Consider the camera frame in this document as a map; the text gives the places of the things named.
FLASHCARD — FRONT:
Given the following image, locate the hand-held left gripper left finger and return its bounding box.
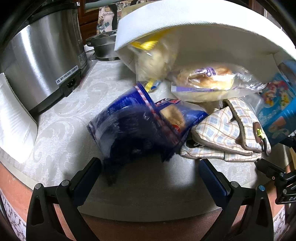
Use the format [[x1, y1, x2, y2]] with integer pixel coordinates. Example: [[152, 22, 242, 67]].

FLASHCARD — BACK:
[[26, 157, 102, 241]]

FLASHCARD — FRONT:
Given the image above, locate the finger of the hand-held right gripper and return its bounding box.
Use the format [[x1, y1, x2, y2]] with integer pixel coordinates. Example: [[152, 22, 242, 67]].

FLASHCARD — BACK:
[[255, 159, 287, 183], [280, 136, 296, 150]]

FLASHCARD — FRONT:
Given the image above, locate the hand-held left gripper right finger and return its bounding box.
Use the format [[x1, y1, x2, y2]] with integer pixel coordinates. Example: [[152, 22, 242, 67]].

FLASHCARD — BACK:
[[198, 158, 275, 241]]

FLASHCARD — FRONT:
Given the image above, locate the blue and white box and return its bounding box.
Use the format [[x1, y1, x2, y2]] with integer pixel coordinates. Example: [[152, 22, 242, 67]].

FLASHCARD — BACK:
[[257, 60, 296, 146]]

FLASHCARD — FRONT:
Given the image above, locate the plaid fabric pouch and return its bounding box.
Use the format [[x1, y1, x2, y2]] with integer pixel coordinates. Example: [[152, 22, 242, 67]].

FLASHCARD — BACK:
[[180, 98, 271, 162]]

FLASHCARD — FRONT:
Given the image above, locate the clear plastic jar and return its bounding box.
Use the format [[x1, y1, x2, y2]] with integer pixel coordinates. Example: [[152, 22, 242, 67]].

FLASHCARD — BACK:
[[239, 94, 264, 116]]

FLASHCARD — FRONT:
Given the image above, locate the blue bread packet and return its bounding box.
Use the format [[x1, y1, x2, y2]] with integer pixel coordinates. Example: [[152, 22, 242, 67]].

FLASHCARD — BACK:
[[87, 85, 183, 186], [154, 98, 210, 139]]

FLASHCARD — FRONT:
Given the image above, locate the purple label bread packet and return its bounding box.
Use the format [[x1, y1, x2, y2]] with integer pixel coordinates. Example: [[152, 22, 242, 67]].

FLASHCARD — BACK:
[[171, 64, 269, 102]]

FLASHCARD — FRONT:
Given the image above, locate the yellow label bread packet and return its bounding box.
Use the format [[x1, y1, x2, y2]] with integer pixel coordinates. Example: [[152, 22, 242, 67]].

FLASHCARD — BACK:
[[128, 32, 178, 93]]

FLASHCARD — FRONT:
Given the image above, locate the white fabric storage basket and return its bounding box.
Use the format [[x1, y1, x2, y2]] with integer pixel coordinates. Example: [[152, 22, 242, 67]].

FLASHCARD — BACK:
[[114, 0, 296, 75]]

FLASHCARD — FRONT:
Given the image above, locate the white paper towel stack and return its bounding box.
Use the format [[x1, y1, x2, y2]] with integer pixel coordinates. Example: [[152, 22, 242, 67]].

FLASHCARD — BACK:
[[0, 72, 38, 164]]

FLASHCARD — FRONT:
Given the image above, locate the stainless steel pressure cooker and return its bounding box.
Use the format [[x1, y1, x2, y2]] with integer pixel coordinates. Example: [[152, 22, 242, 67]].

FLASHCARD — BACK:
[[0, 0, 88, 114]]

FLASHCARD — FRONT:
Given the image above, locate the metal steamer pot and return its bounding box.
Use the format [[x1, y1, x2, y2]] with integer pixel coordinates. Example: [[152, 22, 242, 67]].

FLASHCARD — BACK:
[[85, 30, 119, 61]]

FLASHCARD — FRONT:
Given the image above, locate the cartoon print tote bag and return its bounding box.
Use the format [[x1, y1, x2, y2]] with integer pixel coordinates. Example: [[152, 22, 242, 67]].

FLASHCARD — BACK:
[[96, 2, 126, 35]]

